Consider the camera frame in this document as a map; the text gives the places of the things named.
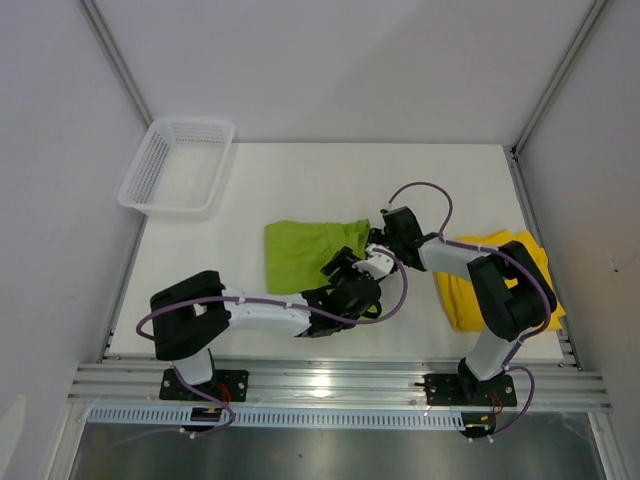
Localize green fabric shorts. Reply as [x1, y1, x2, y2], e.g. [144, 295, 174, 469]
[264, 220, 371, 295]

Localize yellow fabric shorts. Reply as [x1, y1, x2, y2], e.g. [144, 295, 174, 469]
[435, 229, 553, 332]

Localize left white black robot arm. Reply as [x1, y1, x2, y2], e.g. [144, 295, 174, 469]
[150, 247, 394, 400]

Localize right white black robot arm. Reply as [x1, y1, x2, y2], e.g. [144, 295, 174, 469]
[374, 207, 557, 404]

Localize white plastic mesh basket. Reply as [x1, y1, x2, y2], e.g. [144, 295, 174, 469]
[117, 116, 235, 221]

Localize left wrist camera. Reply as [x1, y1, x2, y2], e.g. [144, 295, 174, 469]
[353, 244, 396, 280]

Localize aluminium mounting rail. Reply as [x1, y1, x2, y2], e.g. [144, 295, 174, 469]
[67, 357, 612, 413]

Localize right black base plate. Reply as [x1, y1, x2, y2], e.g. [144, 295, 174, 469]
[421, 373, 517, 407]

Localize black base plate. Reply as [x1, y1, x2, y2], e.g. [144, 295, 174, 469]
[159, 369, 249, 403]
[421, 373, 517, 407]

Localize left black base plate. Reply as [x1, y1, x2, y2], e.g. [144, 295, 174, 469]
[159, 369, 249, 403]

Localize white slotted cable duct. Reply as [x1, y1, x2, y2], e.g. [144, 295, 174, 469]
[87, 404, 465, 431]

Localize right aluminium corner post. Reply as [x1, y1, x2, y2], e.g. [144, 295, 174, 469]
[511, 0, 613, 160]

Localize aluminium corner post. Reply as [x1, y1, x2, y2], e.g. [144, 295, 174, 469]
[76, 0, 153, 128]
[511, 0, 613, 160]

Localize left aluminium corner post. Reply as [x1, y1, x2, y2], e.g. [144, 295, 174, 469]
[76, 0, 153, 128]

